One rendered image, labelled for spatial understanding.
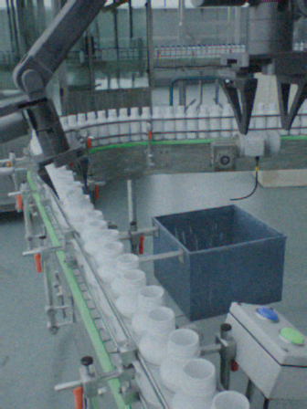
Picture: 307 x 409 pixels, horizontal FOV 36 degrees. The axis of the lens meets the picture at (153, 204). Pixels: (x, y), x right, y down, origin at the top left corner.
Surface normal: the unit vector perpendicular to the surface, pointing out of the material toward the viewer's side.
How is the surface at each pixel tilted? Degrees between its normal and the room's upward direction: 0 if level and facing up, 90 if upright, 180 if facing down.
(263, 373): 70
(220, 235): 90
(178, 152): 90
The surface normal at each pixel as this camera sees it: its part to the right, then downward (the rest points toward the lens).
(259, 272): 0.33, 0.30
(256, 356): -0.90, -0.19
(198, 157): 0.03, 0.33
